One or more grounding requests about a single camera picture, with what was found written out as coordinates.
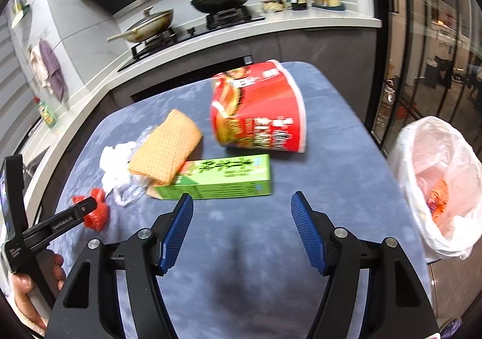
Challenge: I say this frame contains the clear plastic wrap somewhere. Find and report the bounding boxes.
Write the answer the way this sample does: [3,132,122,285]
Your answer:
[113,125,155,207]

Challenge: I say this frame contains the green carton box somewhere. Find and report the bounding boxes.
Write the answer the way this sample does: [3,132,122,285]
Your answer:
[146,154,271,200]

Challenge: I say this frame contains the red instant noodle cup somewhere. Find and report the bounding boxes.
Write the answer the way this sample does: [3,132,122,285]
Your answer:
[210,59,307,153]

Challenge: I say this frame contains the white tissue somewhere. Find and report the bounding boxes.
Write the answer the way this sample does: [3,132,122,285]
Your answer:
[99,142,137,194]

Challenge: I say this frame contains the orange plastic bag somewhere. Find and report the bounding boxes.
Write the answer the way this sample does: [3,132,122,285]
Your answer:
[427,179,449,223]

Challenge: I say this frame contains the trash bin with white bag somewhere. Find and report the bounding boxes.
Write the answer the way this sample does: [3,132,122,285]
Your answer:
[387,116,481,262]

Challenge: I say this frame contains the blue plush table cloth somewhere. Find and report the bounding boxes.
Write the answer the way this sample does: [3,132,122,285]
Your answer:
[50,61,430,338]

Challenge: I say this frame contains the green dish soap bottle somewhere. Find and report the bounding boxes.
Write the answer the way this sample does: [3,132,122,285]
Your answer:
[33,96,57,128]

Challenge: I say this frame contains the purple hanging towel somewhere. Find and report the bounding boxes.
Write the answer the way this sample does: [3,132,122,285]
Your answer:
[38,39,69,104]

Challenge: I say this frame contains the white hanging towel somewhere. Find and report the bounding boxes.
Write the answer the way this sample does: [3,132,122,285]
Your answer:
[30,44,50,89]

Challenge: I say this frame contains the beige wok with lid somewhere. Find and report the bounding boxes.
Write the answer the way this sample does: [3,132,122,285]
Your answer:
[106,6,174,44]

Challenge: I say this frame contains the black gas stove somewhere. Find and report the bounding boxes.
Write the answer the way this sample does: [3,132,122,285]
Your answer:
[118,6,265,72]

